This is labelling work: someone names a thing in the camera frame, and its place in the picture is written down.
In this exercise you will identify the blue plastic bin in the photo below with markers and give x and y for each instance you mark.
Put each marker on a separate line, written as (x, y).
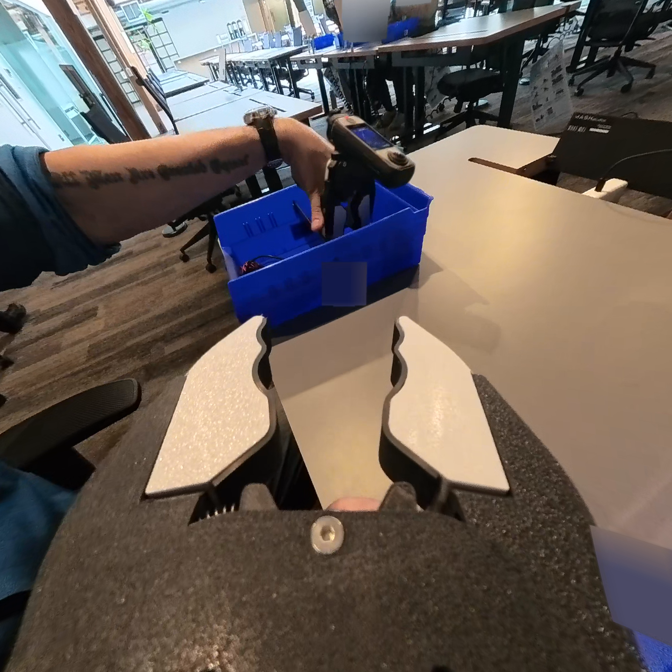
(656, 656)
(283, 294)

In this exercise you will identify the wooden top desk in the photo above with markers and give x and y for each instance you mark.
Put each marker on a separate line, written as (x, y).
(472, 29)
(236, 107)

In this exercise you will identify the black wristwatch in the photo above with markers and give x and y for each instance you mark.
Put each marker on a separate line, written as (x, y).
(270, 141)

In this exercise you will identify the person's left forearm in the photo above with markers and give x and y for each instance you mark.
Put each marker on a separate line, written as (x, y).
(157, 199)

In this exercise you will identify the black chair armrest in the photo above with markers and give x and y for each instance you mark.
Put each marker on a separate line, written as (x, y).
(78, 414)

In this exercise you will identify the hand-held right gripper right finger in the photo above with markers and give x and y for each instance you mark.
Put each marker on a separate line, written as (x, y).
(441, 414)

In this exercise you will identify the black box on table edge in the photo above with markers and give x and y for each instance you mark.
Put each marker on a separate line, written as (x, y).
(630, 147)

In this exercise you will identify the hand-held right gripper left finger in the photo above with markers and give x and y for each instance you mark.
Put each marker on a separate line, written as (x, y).
(215, 409)

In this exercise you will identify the small blue bin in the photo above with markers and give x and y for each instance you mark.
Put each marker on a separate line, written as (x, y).
(401, 31)
(325, 43)

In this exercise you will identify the printed plastic bag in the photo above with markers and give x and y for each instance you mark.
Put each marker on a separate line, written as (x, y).
(548, 89)

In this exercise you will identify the white power adapter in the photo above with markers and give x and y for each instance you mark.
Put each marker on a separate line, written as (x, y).
(611, 187)

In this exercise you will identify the black office chair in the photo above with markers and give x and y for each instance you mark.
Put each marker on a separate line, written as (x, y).
(614, 31)
(157, 102)
(467, 84)

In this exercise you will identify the person's left hand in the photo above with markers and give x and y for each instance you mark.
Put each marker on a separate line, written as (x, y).
(307, 157)

